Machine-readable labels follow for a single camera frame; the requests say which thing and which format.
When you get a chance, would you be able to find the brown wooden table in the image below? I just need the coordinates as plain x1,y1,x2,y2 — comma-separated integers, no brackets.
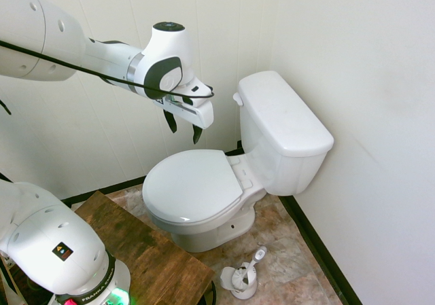
73,190,215,305

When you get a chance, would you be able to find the white toilet tank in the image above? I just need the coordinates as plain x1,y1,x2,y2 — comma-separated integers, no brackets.
239,106,330,196

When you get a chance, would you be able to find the white toilet brush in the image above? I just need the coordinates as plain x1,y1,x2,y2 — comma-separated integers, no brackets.
229,246,268,290

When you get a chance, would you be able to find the black baseboard trim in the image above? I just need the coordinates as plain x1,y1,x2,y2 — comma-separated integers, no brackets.
0,141,365,305

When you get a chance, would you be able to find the white toilet brush holder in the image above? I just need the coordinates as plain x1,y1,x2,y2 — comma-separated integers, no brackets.
219,266,259,300

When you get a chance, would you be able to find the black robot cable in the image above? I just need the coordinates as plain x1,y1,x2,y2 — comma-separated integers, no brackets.
0,39,216,101

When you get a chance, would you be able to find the white toilet tank lid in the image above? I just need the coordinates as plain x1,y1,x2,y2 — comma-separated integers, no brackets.
237,70,335,158

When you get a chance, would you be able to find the white toilet seat lid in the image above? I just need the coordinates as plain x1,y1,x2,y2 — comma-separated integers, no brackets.
141,149,243,224

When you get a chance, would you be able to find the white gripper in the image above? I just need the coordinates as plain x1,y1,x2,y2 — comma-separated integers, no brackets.
156,77,215,145

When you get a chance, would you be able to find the white toilet bowl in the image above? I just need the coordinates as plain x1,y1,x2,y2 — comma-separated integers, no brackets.
145,148,268,254

